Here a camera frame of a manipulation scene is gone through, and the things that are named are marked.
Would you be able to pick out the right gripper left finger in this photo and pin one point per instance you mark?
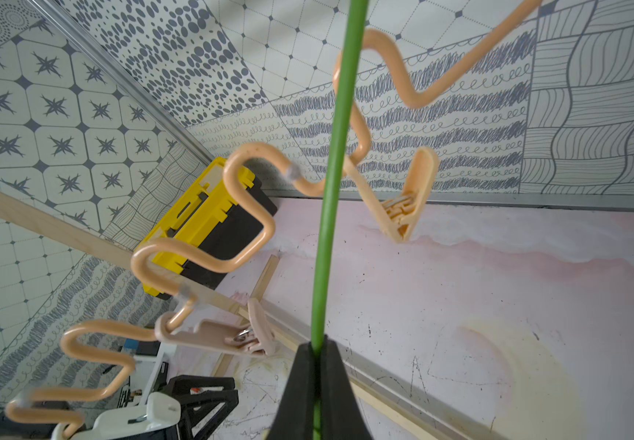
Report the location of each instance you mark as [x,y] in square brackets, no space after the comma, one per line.
[294,419]

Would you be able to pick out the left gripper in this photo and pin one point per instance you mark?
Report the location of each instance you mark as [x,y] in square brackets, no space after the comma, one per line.
[205,404]

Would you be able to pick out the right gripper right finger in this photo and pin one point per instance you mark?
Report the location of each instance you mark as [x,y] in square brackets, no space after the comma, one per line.
[340,416]

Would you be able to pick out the wooden wavy clothes hanger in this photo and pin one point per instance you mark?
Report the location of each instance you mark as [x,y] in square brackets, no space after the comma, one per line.
[189,293]

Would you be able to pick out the white tulip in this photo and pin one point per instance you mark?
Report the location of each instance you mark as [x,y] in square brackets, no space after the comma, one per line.
[344,98]

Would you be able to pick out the peach clothespin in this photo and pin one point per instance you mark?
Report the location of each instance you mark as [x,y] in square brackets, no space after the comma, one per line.
[398,217]

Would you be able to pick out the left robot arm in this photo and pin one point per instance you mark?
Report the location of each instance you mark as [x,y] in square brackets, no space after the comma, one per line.
[150,406]

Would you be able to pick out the wooden clothes rack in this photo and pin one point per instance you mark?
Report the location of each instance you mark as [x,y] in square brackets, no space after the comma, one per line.
[28,217]

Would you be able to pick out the floral table mat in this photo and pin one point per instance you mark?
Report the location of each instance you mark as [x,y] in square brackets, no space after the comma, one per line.
[501,322]

